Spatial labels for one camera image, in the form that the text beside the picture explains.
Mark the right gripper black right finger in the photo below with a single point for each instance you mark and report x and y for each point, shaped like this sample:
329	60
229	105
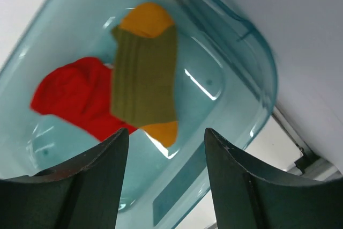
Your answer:
249	193

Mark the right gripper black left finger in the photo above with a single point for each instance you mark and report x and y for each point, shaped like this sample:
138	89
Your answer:
82	192

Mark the red sock in basin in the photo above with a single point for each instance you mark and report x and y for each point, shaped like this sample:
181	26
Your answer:
79	93

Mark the blue plastic basin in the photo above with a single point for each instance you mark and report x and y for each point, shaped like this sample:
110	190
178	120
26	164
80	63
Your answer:
226	79

